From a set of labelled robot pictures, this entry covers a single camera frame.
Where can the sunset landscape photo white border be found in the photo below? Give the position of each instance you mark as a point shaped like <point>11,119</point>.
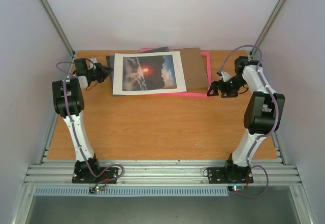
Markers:
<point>148,73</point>

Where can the right small circuit board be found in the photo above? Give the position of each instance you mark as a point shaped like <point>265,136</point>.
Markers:
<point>236,188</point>

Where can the right aluminium corner post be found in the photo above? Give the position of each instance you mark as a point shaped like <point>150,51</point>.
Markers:
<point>270,21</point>

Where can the grey slotted cable duct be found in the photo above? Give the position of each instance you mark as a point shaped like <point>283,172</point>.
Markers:
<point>134,191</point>

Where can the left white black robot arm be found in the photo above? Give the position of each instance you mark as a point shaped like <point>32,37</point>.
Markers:
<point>69,104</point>

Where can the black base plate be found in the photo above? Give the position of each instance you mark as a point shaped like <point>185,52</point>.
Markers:
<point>111,174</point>
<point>230,176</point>

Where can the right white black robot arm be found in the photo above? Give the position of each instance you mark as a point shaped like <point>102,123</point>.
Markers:
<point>261,118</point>

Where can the dark backing sheet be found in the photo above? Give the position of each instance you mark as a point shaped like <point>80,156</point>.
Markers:
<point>110,59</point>

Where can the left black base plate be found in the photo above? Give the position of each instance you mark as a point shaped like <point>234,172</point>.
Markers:
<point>111,174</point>

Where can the wrist white camera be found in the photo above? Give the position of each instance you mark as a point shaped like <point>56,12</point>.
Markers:
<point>224,76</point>
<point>94,60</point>

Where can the left aluminium corner post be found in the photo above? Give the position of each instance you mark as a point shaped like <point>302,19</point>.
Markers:
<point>57,26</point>

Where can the aluminium front rail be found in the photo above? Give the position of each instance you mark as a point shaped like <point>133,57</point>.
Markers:
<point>163,173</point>

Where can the pink wooden picture frame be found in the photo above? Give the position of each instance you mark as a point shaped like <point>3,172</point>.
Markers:
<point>197,93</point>

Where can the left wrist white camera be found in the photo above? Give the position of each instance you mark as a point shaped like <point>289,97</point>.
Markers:
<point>94,60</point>

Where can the aluminium corner post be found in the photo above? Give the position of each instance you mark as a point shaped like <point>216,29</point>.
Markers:
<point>270,21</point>
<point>57,26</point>

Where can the left small circuit board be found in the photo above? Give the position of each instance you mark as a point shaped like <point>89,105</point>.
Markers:
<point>96,189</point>

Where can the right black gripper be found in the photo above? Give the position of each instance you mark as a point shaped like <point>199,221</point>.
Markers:
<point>222,89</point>

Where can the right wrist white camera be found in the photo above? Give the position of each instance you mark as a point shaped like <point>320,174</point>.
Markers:
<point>224,76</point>

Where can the small circuit board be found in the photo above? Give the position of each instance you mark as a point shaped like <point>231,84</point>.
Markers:
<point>236,188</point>
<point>96,189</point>

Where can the brown cardboard backing board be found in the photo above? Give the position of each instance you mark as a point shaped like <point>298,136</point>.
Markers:
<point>194,71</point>

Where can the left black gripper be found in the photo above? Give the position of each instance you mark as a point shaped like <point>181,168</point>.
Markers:
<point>104,72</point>

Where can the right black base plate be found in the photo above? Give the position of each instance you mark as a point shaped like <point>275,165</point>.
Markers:
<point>230,176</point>

